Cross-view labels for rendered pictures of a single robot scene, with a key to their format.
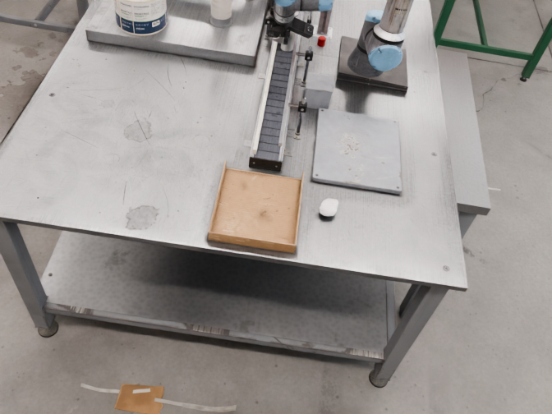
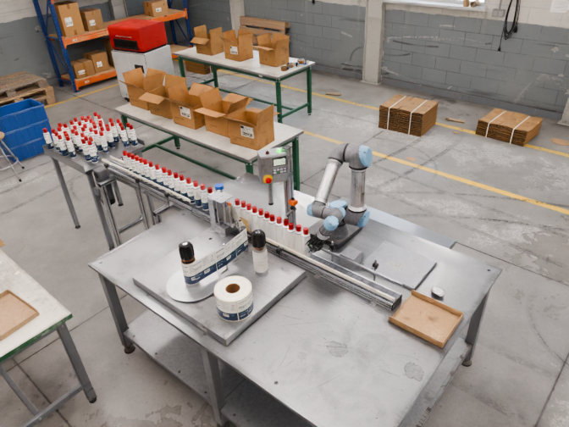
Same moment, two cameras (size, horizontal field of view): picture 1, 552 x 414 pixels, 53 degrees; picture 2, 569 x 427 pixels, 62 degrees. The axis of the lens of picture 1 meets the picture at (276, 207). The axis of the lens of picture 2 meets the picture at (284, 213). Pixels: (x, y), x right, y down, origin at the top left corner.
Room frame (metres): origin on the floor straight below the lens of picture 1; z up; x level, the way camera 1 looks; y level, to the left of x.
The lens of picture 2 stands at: (0.46, 1.85, 2.73)
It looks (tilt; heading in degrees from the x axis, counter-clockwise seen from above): 34 degrees down; 312
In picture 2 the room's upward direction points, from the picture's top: 3 degrees counter-clockwise
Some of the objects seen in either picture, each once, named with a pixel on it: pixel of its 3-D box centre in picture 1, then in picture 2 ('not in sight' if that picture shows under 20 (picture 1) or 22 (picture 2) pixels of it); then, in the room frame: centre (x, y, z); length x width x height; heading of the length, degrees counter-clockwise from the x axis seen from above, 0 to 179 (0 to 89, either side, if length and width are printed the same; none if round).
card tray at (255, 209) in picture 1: (258, 204); (426, 317); (1.11, 0.06, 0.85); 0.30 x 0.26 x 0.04; 1
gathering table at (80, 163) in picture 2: not in sight; (105, 185); (4.47, 0.01, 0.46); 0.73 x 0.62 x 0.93; 1
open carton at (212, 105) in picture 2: not in sight; (225, 113); (3.90, -1.15, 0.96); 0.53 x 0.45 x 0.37; 91
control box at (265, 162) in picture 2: not in sight; (273, 165); (2.22, -0.01, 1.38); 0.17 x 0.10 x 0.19; 56
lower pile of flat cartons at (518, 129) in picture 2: not in sight; (508, 126); (2.09, -4.41, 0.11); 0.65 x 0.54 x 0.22; 177
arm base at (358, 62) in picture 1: (369, 55); (337, 226); (1.91, -0.26, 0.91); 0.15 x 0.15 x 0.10
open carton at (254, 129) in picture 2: not in sight; (251, 123); (3.49, -1.11, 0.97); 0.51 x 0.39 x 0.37; 95
